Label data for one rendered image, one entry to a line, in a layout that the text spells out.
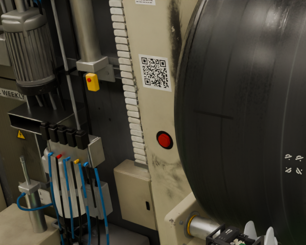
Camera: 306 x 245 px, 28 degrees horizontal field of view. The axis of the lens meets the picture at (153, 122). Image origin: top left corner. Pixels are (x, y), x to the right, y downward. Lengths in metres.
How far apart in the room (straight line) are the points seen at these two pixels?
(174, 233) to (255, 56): 0.51
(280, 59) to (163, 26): 0.37
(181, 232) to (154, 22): 0.44
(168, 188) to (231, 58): 0.54
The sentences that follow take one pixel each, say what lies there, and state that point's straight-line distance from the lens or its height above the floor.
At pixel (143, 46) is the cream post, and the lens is 1.26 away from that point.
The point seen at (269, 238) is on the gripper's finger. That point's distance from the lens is 1.00.
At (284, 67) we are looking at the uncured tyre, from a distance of 0.89.
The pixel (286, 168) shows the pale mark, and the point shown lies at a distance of 0.91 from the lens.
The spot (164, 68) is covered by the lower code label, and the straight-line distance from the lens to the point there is 1.25.
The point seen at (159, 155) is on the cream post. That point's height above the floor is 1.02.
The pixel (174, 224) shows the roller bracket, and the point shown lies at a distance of 1.28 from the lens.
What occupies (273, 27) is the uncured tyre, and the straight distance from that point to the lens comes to 0.92.
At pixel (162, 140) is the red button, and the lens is 1.33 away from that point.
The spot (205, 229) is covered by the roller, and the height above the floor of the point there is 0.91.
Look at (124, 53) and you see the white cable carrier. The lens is 1.32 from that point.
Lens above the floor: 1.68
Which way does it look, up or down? 26 degrees down
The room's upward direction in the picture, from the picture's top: 8 degrees counter-clockwise
